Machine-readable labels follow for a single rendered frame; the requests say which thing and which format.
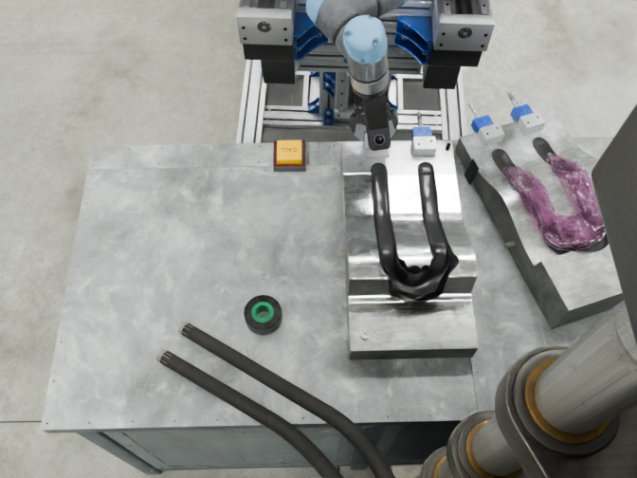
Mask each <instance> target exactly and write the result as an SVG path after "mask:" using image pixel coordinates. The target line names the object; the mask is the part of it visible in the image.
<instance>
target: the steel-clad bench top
mask: <svg viewBox="0 0 637 478"><path fill-rule="evenodd" d="M437 140H451V142H452V148H453V155H454V161H455V167H456V176H457V182H458V190H459V197H460V204H461V211H462V217H463V220H464V225H465V228H466V231H467V233H468V236H469V238H470V241H471V244H472V247H473V249H474V253H475V259H476V266H477V273H478V277H477V280H476V283H475V284H474V287H473V289H472V292H471V296H472V306H473V313H474V320H475V325H476V332H477V339H478V345H479V349H478V350H477V352H476V353H475V355H474V356H473V357H472V358H396V359H351V360H350V357H349V337H348V317H347V296H346V276H345V258H342V257H337V251H342V250H344V235H343V215H342V194H341V174H340V156H341V142H365V141H331V142H330V148H329V142H305V145H306V171H305V172H274V170H273V148H274V143H226V144H174V145H120V146H92V149H91V154H90V159H89V164H88V170H87V175H86V180H85V185H84V191H83V196H82V205H81V211H80V216H79V221H78V226H77V231H76V237H75V242H74V248H73V252H72V258H71V263H70V269H69V273H68V279H67V284H66V290H65V294H64V304H63V310H62V315H61V320H60V325H59V331H58V336H57V341H56V346H55V352H54V357H53V362H52V367H51V373H50V378H49V383H48V388H47V394H46V399H45V408H44V414H43V419H42V425H41V431H48V430H90V429H132V428H173V427H215V426H258V425H263V424H261V423H260V422H258V421H256V420H255V419H253V418H251V417H250V416H248V415H246V414H244V413H242V412H241V411H239V410H237V409H236V408H234V407H232V406H231V405H229V404H227V403H226V402H225V401H223V400H222V399H220V398H218V397H217V396H215V395H213V394H211V393H209V392H208V391H206V390H204V389H203V388H201V387H199V386H198V385H196V384H194V383H193V382H191V381H189V380H188V379H186V378H184V377H182V376H180V375H179V374H178V373H176V372H175V371H173V370H171V369H170V368H168V367H166V366H165V365H163V364H161V363H160V362H158V361H157V360H156V357H157V354H158V353H159V351H161V350H162V349H166V350H168V351H170V352H172V353H173V354H175V355H177V356H178V357H180V358H182V359H183V360H185V361H187V362H188V363H190V364H192V365H194V366H195V367H197V368H199V369H200V370H202V371H204V372H206V373H207V374H209V375H211V376H212V377H215V378H216V379H218V380H220V381H222V382H223V383H225V384H226V385H227V386H229V387H231V388H233V389H234V390H236V391H238V392H239V393H241V394H243V395H245V396H247V397H249V398H250V399H252V400H254V401H256V402H257V403H259V404H261V405H262V406H264V407H266V408H267V409H268V410H270V411H272V412H273V413H275V414H277V415H279V416H280V417H282V418H283V419H285V420H286V421H287V422H289V423H290V424H292V425H299V424H328V423H326V422H325V421H323V420H322V419H320V418H319V417H317V416H315V415H314V414H311V413H310V412H308V411H306V410H305V409H303V408H302V407H301V406H299V405H297V404H296V403H294V402H292V401H291V400H289V399H287V398H286V397H284V396H282V395H280V394H278V393H277V392H275V391H273V390H272V389H270V388H268V387H267V386H265V385H263V384H262V383H261V382H260V381H258V380H256V379H255V378H253V377H251V376H249V375H247V374H246V373H244V372H242V371H241V370H239V369H237V368H236V367H234V366H232V365H231V364H229V363H227V362H226V361H224V360H222V359H221V358H218V357H217V356H215V355H213V354H212V353H211V352H209V351H208V350H206V349H204V348H203V347H201V346H199V345H198V344H196V343H195V342H193V341H191V340H189V339H187V338H186V337H184V336H182V335H181V334H179V333H178V327H179V325H180V324H181V323H182V322H188V323H190V324H192V325H194V326H195V327H197V328H199V329H200V330H202V331H204V332H206V333H207V334H209V335H211V336H212V337H214V338H216V339H218V340H219V341H221V342H222V343H224V344H226V345H227V346H229V347H231V348H233V349H234V350H236V351H238V352H239V353H241V354H243V355H245V356H246V357H248V358H250V359H252V360H254V361H255V362H257V363H259V364H261V365H262V366H263V367H265V368H266V369H268V370H270V371H272V372H273V373H275V374H277V375H278V376H280V377H282V378H284V379H286V380H288V381H289V382H291V383H293V384H294V385H296V386H298V387H300V388H301V389H303V390H304V391H305V392H307V393H309V394H310V395H313V396H315V397H316V398H318V399H320V400H321V401H323V402H325V403H327V404H328V405H330V406H332V407H333V408H335V409H336V410H338V411H339V412H341V413H342V414H344V415H345V416H347V417H348V418H349V419H350V420H352V421H353V422H354V423H383V422H425V421H463V420H464V419H465V418H466V417H467V416H468V415H469V414H473V413H475V412H476V411H477V410H478V411H480V410H486V409H490V410H495V395H496V391H497V388H498V385H499V383H500V381H501V379H502V377H503V376H504V374H505V373H506V372H507V371H508V370H509V369H510V368H511V367H512V365H513V364H514V363H515V362H516V361H517V360H518V359H520V358H521V357H522V356H523V355H524V354H525V353H527V352H529V351H532V350H534V349H536V348H538V347H542V346H548V345H559V346H569V347H571V346H572V345H573V344H574V343H575V342H576V341H577V340H579V339H580V338H581V337H582V336H583V335H584V334H585V333H586V332H587V331H588V330H590V329H591V328H592V327H593V326H594V325H595V324H596V323H597V322H598V321H600V320H601V319H602V318H603V317H604V316H605V315H606V314H607V313H608V312H609V310H608V311H605V312H602V313H599V314H596V315H593V316H590V317H588V318H585V319H582V320H579V321H576V322H571V323H568V324H565V325H562V326H559V327H557V328H554V329H551V328H550V326H549V324H548V323H547V321H546V319H545V318H544V316H543V314H542V312H541V310H540V308H539V306H538V304H537V302H536V300H535V298H534V296H533V294H532V292H531V291H530V289H529V287H528V285H527V284H526V282H525V280H524V278H523V277H522V275H521V273H520V271H519V268H518V266H517V265H516V263H515V261H514V259H513V257H512V255H511V253H510V251H509V250H508V248H506V247H505V245H504V244H505V243H504V241H503V239H502V238H501V235H500V233H499V231H498V229H497V227H496V225H495V224H494V222H493V220H492V218H491V216H490V214H489V212H488V211H487V209H486V207H485V205H484V204H483V202H482V199H481V198H480V196H479V194H478V192H477V190H476V188H475V186H474V185H473V183H472V182H471V184H470V185H469V184H468V182H467V180H466V178H465V176H464V174H465V172H466V170H465V168H464V165H463V163H462V162H461V160H460V159H459V157H458V155H457V153H456V151H455V150H456V147H457V144H458V141H459V140H458V139H437ZM259 295H268V296H271V297H273V298H275V299H276V300H277V301H278V302H279V304H280V306H281V309H282V323H281V325H280V327H279V328H278V329H277V330H276V331H275V332H273V333H271V334H269V335H257V334H255V333H253V332H252V331H250V330H249V328H248V327H247V325H246V320H245V316H244V311H245V307H246V304H247V303H248V301H249V300H251V299H252V298H254V297H256V296H259ZM470 362H471V363H470ZM471 369H472V370H471ZM476 403H477V404H476Z"/></svg>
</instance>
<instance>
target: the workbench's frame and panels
mask: <svg viewBox="0 0 637 478"><path fill-rule="evenodd" d="M460 422H461V421H425V422H383V423H355V424H356V425H357V426H358V427H359V428H360V429H361V430H362V431H363V432H364V433H365V434H366V435H367V436H368V437H369V438H370V439H371V440H372V442H373V443H374V444H375V446H376V447H377V448H378V450H379V451H380V452H381V454H382V455H383V457H384V459H385V460H386V462H387V463H388V465H422V464H424V463H425V461H426V460H427V459H428V457H429V456H430V455H431V454H433V453H434V452H435V451H436V450H438V449H439V448H441V447H445V446H447V443H448V439H449V436H450V435H451V434H452V432H453V431H454V429H455V428H456V427H457V426H458V425H459V424H460ZM293 426H294V427H295V428H297V429H298V430H299V431H301V432H302V433H303V434H304V435H305V436H306V437H308V438H309V439H310V440H311V441H312V442H313V443H314V444H315V445H316V446H317V447H318V448H319V449H320V450H321V451H322V452H323V453H324V455H325V456H326V457H327V458H328V459H329V460H330V461H331V463H332V464H333V465H334V466H335V467H340V466H350V468H351V470H362V469H366V468H367V466H368V464H367V462H366V461H365V459H364V458H363V457H362V455H361V454H360V453H359V452H358V450H357V449H356V448H355V447H354V445H353V444H352V443H351V442H350V441H349V440H348V439H347V438H346V437H345V436H343V435H342V434H341V433H340V432H339V431H337V430H336V429H335V428H333V427H332V426H331V425H329V424H299V425H293ZM44 432H47V433H63V432H75V433H77V434H79V435H80V436H82V437H84V438H85V439H87V440H89V441H90V442H92V443H94V444H95V445H97V446H99V447H101V448H102V449H104V450H106V451H108V452H110V453H111V454H113V455H115V456H116V457H117V458H119V459H120V460H122V461H124V462H125V463H127V464H129V465H131V466H132V467H134V468H136V469H138V470H140V471H141V472H143V473H145V474H146V475H159V474H161V473H162V470H179V469H259V468H300V467H312V465H311V464H310V463H309V462H308V461H307V460H306V459H305V458H304V457H303V456H302V455H301V454H300V453H299V452H298V451H297V450H296V449H295V448H294V447H292V446H291V445H290V444H289V443H288V442H287V441H285V440H284V439H283V438H282V437H280V436H279V435H278V434H276V433H275V432H273V431H271V430H270V429H268V428H267V427H266V426H265V425H258V426H215V427H173V428H132V429H90V430H48V431H44Z"/></svg>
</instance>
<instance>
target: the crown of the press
mask: <svg viewBox="0 0 637 478"><path fill-rule="evenodd" d="M591 181H592V185H593V188H594V192H595V195H596V199H597V203H598V206H599V210H600V213H601V216H602V220H603V224H604V227H605V231H606V235H607V237H608V241H609V245H610V251H611V255H612V259H613V262H614V265H615V269H616V272H617V276H618V280H619V283H620V286H621V290H622V293H623V297H624V301H625V304H626V308H627V312H628V317H629V321H630V325H631V328H632V332H633V336H634V338H635V342H636V346H637V103H636V105H635V106H634V108H633V109H632V111H631V112H630V114H629V115H628V117H627V119H626V120H625V122H624V123H623V125H622V126H621V128H620V129H619V131H618V132H617V134H616V135H615V137H614V138H613V139H612V141H611V142H610V144H609V146H608V147H607V149H606V150H605V152H604V153H603V155H602V156H601V157H600V158H599V160H598V161H597V163H596V164H595V166H594V167H593V169H592V170H591Z"/></svg>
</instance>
